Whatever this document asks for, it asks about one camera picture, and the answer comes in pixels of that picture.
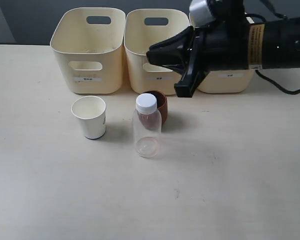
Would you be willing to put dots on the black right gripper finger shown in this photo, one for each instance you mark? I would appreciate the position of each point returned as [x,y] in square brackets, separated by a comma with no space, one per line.
[195,65]

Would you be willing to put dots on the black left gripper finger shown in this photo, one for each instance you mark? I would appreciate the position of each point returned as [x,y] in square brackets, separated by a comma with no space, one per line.
[172,53]

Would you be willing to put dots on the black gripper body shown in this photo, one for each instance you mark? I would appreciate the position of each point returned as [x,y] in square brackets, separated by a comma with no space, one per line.
[220,45]

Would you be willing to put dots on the brown wooden cup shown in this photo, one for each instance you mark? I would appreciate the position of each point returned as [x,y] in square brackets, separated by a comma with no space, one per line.
[162,106]

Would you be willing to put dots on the clear bottle white cap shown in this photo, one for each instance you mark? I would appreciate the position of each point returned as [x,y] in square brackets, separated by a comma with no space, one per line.
[146,142]

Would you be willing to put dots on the white paper cup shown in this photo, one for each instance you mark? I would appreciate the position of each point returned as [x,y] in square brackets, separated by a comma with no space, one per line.
[90,112]

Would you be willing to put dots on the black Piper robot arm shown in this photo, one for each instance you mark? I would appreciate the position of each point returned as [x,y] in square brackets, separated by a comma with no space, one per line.
[273,45]

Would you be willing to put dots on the cream right plastic bin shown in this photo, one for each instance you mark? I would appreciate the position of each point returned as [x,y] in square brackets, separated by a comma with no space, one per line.
[226,81]

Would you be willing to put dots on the cream left plastic bin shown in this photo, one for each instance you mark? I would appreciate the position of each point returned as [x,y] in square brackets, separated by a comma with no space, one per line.
[88,46]

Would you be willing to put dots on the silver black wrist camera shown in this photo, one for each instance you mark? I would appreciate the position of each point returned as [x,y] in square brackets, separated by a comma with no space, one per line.
[205,12]

